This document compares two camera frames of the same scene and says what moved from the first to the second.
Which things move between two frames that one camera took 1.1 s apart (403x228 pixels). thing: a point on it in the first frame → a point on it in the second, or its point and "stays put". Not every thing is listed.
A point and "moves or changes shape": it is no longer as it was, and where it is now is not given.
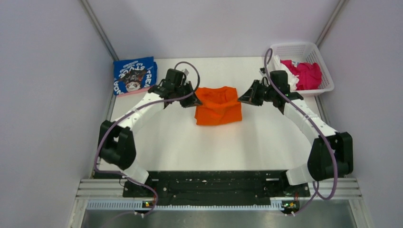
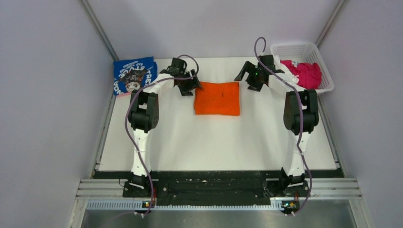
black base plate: (215, 187) stays put
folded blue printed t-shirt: (133, 74) stays put
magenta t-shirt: (309, 74) stays put
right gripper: (249, 97) → (250, 68)
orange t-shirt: (220, 105) moves or changes shape
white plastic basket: (306, 53) stays put
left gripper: (192, 99) → (193, 82)
